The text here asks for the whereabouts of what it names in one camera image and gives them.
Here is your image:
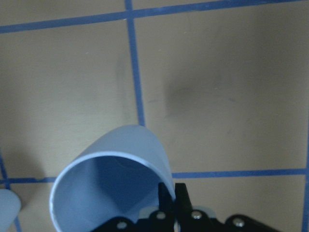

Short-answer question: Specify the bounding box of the blue cup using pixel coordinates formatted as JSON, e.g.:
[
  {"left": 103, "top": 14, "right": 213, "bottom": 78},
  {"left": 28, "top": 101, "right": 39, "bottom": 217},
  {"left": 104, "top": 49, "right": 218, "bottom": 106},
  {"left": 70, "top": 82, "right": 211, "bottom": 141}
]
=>
[
  {"left": 0, "top": 189, "right": 21, "bottom": 232},
  {"left": 49, "top": 125, "right": 175, "bottom": 232}
]

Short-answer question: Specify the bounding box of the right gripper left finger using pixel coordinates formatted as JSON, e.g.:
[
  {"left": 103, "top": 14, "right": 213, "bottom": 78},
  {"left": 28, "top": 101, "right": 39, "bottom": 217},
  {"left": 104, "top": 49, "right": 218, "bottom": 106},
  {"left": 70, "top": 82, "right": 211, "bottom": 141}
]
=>
[{"left": 158, "top": 182, "right": 174, "bottom": 217}]

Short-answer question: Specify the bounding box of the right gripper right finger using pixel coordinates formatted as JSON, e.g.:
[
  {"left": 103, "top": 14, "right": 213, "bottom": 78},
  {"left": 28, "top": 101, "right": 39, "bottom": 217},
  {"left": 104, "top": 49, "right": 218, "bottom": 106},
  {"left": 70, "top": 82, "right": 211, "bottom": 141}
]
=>
[{"left": 175, "top": 183, "right": 193, "bottom": 218}]

